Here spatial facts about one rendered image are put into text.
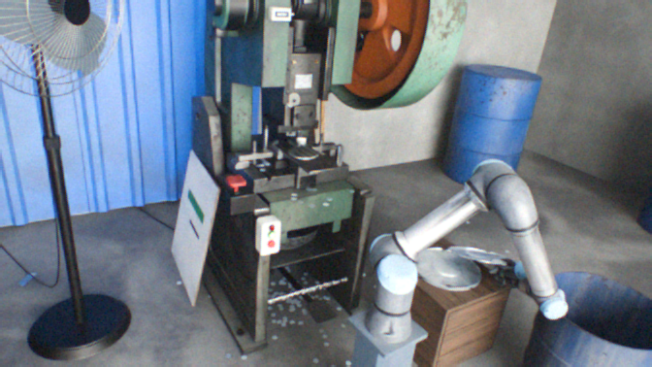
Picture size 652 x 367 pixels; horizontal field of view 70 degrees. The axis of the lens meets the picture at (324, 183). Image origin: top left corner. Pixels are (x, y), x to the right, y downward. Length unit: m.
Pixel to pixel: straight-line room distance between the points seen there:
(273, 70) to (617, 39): 3.51
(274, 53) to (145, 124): 1.42
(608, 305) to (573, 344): 0.40
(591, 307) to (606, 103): 2.81
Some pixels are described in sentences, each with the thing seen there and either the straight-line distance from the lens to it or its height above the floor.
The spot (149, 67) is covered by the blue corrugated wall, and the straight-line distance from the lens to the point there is 2.90.
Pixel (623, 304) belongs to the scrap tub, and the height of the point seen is 0.40.
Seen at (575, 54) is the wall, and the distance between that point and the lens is 4.89.
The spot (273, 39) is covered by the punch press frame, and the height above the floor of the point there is 1.23.
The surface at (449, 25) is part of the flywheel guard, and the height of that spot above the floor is 1.33.
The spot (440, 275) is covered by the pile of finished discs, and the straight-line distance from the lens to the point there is 2.03.
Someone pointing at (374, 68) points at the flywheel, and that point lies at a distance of 2.07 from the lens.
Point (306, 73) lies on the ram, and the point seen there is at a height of 1.10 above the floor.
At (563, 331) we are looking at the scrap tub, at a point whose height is 0.43.
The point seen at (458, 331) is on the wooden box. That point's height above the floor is 0.21.
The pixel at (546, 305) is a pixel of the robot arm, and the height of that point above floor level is 0.60.
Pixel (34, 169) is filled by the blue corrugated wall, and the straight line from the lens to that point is 3.00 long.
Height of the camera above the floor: 1.46
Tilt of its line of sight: 25 degrees down
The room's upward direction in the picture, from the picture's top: 6 degrees clockwise
